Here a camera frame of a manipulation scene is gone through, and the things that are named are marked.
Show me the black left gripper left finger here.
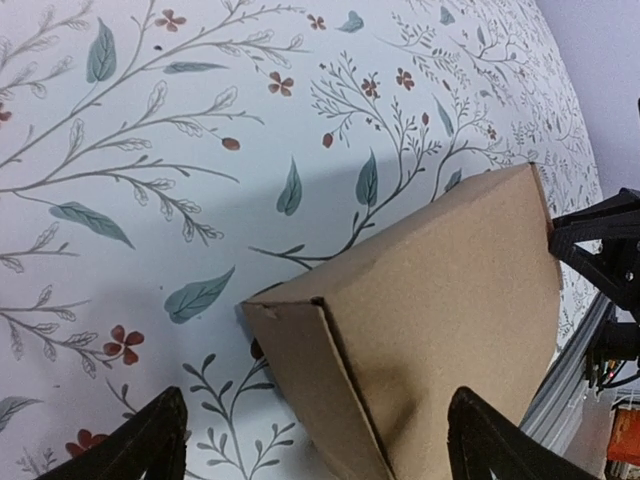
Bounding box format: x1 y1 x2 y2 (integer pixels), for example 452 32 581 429
39 386 188 480

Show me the brown cardboard box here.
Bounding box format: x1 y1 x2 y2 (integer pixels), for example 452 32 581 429
242 164 562 479

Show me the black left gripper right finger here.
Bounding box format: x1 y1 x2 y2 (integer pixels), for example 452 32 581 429
447 387 593 480

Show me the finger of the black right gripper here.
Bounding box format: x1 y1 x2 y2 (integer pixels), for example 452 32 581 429
551 188 639 240
549 234 639 320

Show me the floral patterned table mat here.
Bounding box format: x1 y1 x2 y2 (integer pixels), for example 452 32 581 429
1 1 602 479

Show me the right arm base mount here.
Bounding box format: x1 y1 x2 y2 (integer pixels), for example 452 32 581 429
585 320 639 392

